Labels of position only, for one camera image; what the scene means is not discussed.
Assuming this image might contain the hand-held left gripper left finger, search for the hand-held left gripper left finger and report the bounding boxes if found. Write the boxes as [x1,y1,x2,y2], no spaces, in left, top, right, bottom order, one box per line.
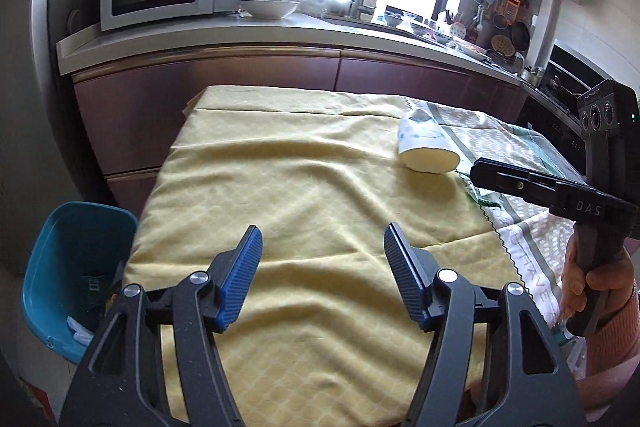
[59,224,263,427]

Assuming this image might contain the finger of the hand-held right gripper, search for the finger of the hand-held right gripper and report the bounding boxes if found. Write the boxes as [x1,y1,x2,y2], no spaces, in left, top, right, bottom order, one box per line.
[470,158,568,208]

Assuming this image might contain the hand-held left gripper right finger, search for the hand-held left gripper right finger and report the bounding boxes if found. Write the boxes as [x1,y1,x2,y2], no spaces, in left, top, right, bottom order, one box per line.
[383,222,586,427]

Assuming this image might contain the blue plastic bin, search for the blue plastic bin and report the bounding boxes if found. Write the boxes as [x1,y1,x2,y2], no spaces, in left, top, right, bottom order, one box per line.
[21,201,140,365]

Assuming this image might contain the person's right forearm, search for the person's right forearm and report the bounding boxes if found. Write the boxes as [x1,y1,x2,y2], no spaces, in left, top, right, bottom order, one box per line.
[575,282,640,423]

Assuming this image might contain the person's right hand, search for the person's right hand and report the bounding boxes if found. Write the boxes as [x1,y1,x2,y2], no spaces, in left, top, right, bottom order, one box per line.
[559,234,638,328]

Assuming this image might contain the black oven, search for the black oven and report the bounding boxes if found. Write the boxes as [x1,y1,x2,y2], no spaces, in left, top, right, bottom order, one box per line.
[520,44,601,172]

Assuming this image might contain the grey patterned cloth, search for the grey patterned cloth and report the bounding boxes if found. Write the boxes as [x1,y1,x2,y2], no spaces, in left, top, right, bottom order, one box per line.
[405,99,591,348]

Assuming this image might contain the yellow tablecloth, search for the yellow tablecloth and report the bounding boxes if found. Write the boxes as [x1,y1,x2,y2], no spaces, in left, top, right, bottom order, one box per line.
[122,84,532,423]

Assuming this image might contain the black frying pan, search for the black frying pan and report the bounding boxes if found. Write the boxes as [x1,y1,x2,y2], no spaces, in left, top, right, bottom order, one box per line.
[510,22,530,50]

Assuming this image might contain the mauve base cabinets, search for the mauve base cabinets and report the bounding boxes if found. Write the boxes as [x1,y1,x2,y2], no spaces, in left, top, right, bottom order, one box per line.
[72,49,526,218]

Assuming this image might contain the white kitchen countertop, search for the white kitchen countertop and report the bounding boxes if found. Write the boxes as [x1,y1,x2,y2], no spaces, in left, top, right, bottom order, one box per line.
[56,9,531,88]

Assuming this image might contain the white bowl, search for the white bowl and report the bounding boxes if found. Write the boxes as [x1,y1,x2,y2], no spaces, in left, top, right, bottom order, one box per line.
[241,0,301,20]

